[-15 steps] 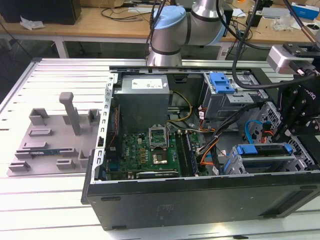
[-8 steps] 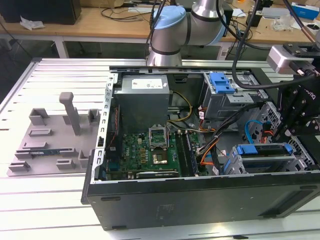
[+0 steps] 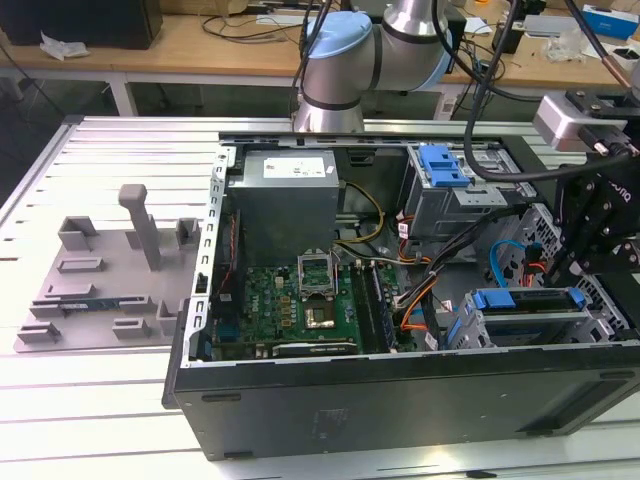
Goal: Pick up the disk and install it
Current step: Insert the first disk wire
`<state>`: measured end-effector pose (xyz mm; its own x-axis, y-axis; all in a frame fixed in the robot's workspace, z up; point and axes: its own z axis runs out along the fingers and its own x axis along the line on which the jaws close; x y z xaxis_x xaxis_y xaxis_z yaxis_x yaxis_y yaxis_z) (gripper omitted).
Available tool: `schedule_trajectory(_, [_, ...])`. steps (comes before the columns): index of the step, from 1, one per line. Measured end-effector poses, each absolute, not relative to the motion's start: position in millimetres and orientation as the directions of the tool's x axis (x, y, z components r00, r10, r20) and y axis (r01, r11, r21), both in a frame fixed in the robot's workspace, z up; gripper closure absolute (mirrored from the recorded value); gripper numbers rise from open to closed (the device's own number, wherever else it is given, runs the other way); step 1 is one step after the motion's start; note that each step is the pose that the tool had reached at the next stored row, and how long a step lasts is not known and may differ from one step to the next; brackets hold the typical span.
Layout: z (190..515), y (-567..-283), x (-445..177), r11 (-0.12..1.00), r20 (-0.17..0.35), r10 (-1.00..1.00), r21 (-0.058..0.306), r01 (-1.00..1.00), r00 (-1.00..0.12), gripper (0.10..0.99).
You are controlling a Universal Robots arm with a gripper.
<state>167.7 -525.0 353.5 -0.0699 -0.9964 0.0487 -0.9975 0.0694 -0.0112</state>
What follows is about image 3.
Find white open box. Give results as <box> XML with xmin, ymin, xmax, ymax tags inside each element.
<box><xmin>602</xmin><ymin>38</ymin><xmax>640</xmax><ymax>72</ymax></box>

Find wooden desk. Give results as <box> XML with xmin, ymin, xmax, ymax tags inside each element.
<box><xmin>0</xmin><ymin>12</ymin><xmax>640</xmax><ymax>119</ymax></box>

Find black cable bundle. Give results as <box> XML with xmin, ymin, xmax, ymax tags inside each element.
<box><xmin>421</xmin><ymin>203</ymin><xmax>529</xmax><ymax>352</ymax></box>

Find RAM stick on rack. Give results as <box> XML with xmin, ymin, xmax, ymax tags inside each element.
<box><xmin>58</xmin><ymin>298</ymin><xmax>124</xmax><ymax>311</ymax></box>

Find metal socket cover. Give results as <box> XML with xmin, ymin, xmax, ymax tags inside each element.
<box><xmin>296</xmin><ymin>246</ymin><xmax>339</xmax><ymax>302</ymax></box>

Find small black container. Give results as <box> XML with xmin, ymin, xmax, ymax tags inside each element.
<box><xmin>491</xmin><ymin>24</ymin><xmax>527</xmax><ymax>55</ymax></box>

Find black equipment box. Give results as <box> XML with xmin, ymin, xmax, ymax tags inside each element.
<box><xmin>0</xmin><ymin>0</ymin><xmax>164</xmax><ymax>51</ymax></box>

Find metal disk bay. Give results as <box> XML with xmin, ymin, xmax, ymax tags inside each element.
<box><xmin>446</xmin><ymin>279</ymin><xmax>632</xmax><ymax>352</ymax></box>

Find black graphics card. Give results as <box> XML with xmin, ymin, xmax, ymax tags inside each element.
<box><xmin>272</xmin><ymin>338</ymin><xmax>359</xmax><ymax>358</ymax></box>

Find blue data wire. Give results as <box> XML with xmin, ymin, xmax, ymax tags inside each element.
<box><xmin>488</xmin><ymin>238</ymin><xmax>527</xmax><ymax>290</ymax></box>

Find orange data wire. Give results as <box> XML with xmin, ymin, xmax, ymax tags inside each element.
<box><xmin>519</xmin><ymin>248</ymin><xmax>546</xmax><ymax>290</ymax></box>

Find black RAM slot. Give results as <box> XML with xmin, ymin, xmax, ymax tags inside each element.
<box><xmin>349</xmin><ymin>261</ymin><xmax>374</xmax><ymax>352</ymax></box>

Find flat grey box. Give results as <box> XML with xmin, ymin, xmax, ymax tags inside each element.
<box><xmin>521</xmin><ymin>13</ymin><xmax>584</xmax><ymax>39</ymax></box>

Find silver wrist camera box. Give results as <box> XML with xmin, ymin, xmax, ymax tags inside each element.
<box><xmin>532</xmin><ymin>91</ymin><xmax>630</xmax><ymax>155</ymax></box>

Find installed RAM stick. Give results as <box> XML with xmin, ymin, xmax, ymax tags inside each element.
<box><xmin>370</xmin><ymin>263</ymin><xmax>399</xmax><ymax>352</ymax></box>

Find grey power supply unit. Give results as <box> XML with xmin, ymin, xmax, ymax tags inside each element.
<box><xmin>227</xmin><ymin>148</ymin><xmax>347</xmax><ymax>269</ymax></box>

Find thin red wire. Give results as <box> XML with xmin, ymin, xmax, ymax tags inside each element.
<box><xmin>222</xmin><ymin>213</ymin><xmax>238</xmax><ymax>303</ymax></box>

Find blue cardboard box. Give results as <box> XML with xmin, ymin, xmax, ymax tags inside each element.
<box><xmin>582</xmin><ymin>3</ymin><xmax>640</xmax><ymax>42</ymax></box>

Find blue drive cage latch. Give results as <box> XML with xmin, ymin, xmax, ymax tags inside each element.
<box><xmin>418</xmin><ymin>144</ymin><xmax>474</xmax><ymax>190</ymax></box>

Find orange and yellow wire bundle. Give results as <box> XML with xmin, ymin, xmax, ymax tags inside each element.
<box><xmin>393</xmin><ymin>263</ymin><xmax>443</xmax><ymax>334</ymax></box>

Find locking lever wire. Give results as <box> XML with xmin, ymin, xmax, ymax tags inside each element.
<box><xmin>331</xmin><ymin>249</ymin><xmax>347</xmax><ymax>303</ymax></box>

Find crumpled white plastic bag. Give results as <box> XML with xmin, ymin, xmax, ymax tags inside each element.
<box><xmin>38</xmin><ymin>29</ymin><xmax>92</xmax><ymax>62</ymax></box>

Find clear plastic wrapping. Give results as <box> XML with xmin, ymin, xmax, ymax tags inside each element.
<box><xmin>543</xmin><ymin>30</ymin><xmax>587</xmax><ymax>64</ymax></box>

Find yellow and black power wires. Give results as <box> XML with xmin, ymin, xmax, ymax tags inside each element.
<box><xmin>333</xmin><ymin>181</ymin><xmax>387</xmax><ymax>247</ymax></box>

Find hard disk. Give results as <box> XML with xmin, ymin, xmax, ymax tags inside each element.
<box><xmin>446</xmin><ymin>286</ymin><xmax>589</xmax><ymax>351</ymax></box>

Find grey parts rack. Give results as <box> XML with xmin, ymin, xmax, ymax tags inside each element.
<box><xmin>12</xmin><ymin>183</ymin><xmax>204</xmax><ymax>355</ymax></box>

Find green motherboard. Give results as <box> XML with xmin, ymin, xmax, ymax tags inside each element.
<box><xmin>209</xmin><ymin>262</ymin><xmax>417</xmax><ymax>359</ymax></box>

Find metal optical drive cage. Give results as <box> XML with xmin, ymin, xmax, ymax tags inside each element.
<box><xmin>403</xmin><ymin>143</ymin><xmax>532</xmax><ymax>242</ymax></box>

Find CPU socket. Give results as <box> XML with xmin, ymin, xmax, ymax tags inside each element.
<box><xmin>303</xmin><ymin>298</ymin><xmax>337</xmax><ymax>332</ymax></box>

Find black open PC case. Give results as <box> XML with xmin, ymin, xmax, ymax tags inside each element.
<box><xmin>162</xmin><ymin>129</ymin><xmax>640</xmax><ymax>464</ymax></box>

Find black camera cable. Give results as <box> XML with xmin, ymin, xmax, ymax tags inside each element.
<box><xmin>463</xmin><ymin>0</ymin><xmax>632</xmax><ymax>183</ymax></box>

